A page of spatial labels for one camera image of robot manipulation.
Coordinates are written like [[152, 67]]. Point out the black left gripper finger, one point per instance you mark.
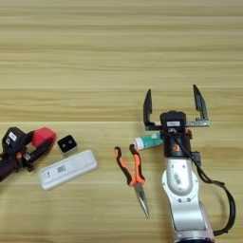
[[41, 151], [30, 137]]

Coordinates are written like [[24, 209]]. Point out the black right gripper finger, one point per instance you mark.
[[147, 110], [200, 107]]

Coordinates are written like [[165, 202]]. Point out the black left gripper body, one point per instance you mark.
[[9, 166]]

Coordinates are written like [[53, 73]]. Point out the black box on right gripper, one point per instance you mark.
[[173, 121]]

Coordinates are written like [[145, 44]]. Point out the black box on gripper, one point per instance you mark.
[[173, 121], [14, 140]]

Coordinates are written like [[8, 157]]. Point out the teal white glue stick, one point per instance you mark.
[[148, 140]]

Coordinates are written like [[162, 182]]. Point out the red cube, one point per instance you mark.
[[44, 136]]

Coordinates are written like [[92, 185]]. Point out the orange black needle-nose pliers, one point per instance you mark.
[[136, 181]]

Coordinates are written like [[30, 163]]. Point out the small black white cube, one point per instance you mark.
[[67, 143]]

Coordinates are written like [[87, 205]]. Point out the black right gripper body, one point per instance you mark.
[[177, 145]]

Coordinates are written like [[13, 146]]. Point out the white rectangular device box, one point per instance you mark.
[[68, 169]]

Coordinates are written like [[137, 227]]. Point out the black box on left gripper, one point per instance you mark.
[[14, 140]]

